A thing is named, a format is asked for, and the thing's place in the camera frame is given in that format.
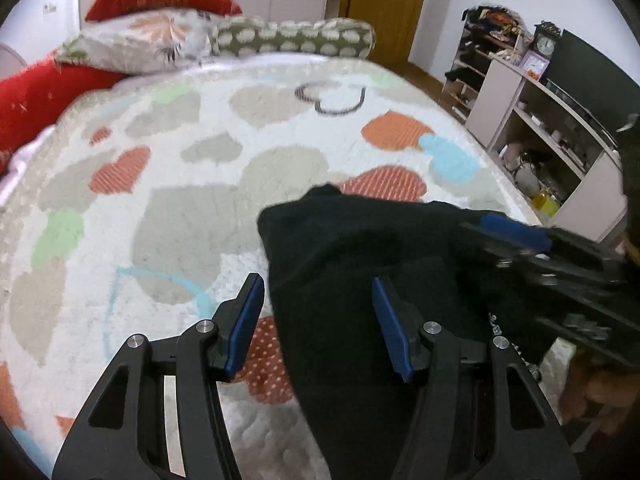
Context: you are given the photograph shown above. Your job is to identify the yellow bottle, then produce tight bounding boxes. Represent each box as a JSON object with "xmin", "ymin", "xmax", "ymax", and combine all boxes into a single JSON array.
[{"xmin": 531, "ymin": 186, "xmax": 562, "ymax": 217}]

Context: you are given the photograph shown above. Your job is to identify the red pillow with star print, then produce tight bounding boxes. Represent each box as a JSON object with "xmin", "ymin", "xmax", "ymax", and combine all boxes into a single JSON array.
[{"xmin": 0, "ymin": 50, "xmax": 127, "ymax": 172}]

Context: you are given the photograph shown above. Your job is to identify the purple clock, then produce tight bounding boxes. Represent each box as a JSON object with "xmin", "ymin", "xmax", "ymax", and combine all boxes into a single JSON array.
[{"xmin": 522, "ymin": 51, "xmax": 551, "ymax": 80}]

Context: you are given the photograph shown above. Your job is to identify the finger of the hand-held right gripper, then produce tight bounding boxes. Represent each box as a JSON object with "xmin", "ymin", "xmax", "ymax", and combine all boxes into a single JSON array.
[
  {"xmin": 530, "ymin": 280, "xmax": 640, "ymax": 367},
  {"xmin": 460, "ymin": 214, "xmax": 626, "ymax": 293}
]

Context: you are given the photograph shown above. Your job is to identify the white floral pillow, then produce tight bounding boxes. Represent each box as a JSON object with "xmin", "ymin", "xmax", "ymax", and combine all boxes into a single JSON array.
[{"xmin": 56, "ymin": 10, "xmax": 217, "ymax": 77}]

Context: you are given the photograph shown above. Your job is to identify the black pants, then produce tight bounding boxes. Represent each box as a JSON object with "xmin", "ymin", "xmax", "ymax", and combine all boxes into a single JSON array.
[{"xmin": 256, "ymin": 183, "xmax": 568, "ymax": 480}]

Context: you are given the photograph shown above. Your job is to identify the black mantel clock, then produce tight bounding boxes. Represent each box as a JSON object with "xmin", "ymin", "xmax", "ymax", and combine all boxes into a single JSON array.
[{"xmin": 532, "ymin": 21, "xmax": 560, "ymax": 59}]

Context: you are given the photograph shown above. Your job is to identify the shoe rack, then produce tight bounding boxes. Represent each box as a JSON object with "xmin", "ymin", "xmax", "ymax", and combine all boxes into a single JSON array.
[{"xmin": 442, "ymin": 5, "xmax": 532, "ymax": 122}]

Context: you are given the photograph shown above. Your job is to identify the white round appliance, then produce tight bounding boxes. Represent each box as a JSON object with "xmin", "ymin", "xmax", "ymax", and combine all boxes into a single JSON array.
[{"xmin": 514, "ymin": 159, "xmax": 542, "ymax": 197}]

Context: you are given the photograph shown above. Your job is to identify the green bolster with white print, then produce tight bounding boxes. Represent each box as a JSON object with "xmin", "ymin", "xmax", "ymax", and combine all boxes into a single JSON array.
[{"xmin": 212, "ymin": 16, "xmax": 377, "ymax": 59}]

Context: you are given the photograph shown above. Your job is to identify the white shelf cabinet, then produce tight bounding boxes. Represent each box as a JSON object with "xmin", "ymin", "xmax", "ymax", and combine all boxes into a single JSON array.
[{"xmin": 465, "ymin": 56, "xmax": 629, "ymax": 244}]

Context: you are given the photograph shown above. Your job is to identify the wooden door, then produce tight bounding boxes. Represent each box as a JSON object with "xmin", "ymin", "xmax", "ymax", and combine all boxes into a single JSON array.
[{"xmin": 339, "ymin": 0, "xmax": 434, "ymax": 69}]

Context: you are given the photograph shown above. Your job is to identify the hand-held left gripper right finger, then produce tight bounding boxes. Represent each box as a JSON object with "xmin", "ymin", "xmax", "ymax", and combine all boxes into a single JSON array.
[{"xmin": 371, "ymin": 276, "xmax": 583, "ymax": 480}]

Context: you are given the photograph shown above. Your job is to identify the black television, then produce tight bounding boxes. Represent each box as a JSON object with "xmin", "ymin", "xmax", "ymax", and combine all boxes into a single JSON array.
[{"xmin": 542, "ymin": 30, "xmax": 640, "ymax": 152}]

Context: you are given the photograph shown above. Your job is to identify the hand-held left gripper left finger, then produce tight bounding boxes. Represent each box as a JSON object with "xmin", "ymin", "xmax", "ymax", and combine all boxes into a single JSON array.
[{"xmin": 51, "ymin": 272, "xmax": 266, "ymax": 480}]

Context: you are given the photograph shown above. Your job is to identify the white quilt with heart patches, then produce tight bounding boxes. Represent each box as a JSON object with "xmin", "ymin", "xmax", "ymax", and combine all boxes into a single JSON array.
[{"xmin": 0, "ymin": 55, "xmax": 576, "ymax": 480}]

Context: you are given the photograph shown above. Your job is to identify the person's right hand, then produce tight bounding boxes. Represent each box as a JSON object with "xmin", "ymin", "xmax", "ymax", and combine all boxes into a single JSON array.
[{"xmin": 559, "ymin": 350, "xmax": 640, "ymax": 436}]

